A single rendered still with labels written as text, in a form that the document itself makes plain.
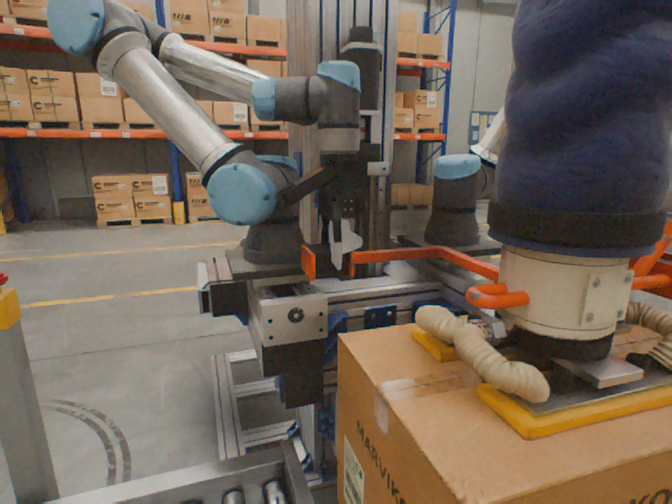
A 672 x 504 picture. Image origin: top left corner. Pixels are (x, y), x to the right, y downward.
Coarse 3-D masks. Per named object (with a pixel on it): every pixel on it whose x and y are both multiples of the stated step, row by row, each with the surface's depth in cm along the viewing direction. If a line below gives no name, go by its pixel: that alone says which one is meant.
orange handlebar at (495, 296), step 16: (368, 256) 78; (384, 256) 79; (400, 256) 80; (416, 256) 81; (432, 256) 83; (448, 256) 80; (464, 256) 76; (480, 272) 71; (496, 272) 67; (480, 288) 59; (496, 288) 60; (640, 288) 63; (480, 304) 56; (496, 304) 55; (512, 304) 56
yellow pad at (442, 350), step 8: (416, 328) 73; (416, 336) 71; (424, 336) 70; (432, 336) 70; (424, 344) 69; (432, 344) 67; (440, 344) 67; (448, 344) 66; (432, 352) 66; (440, 352) 64; (448, 352) 64; (440, 360) 64; (448, 360) 65
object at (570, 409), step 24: (624, 360) 61; (648, 360) 56; (480, 384) 55; (552, 384) 53; (576, 384) 54; (624, 384) 55; (648, 384) 55; (504, 408) 50; (528, 408) 50; (552, 408) 49; (576, 408) 50; (600, 408) 50; (624, 408) 51; (648, 408) 53; (528, 432) 47; (552, 432) 48
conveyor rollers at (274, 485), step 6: (270, 486) 88; (276, 486) 88; (282, 486) 89; (234, 492) 86; (240, 492) 87; (264, 492) 88; (270, 492) 87; (276, 492) 86; (282, 492) 87; (228, 498) 85; (234, 498) 85; (240, 498) 85; (264, 498) 87; (270, 498) 85; (276, 498) 85; (282, 498) 85
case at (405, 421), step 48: (384, 336) 74; (624, 336) 74; (384, 384) 59; (432, 384) 58; (384, 432) 56; (432, 432) 49; (480, 432) 49; (576, 432) 49; (624, 432) 49; (384, 480) 58; (432, 480) 44; (480, 480) 41; (528, 480) 41; (576, 480) 42; (624, 480) 45
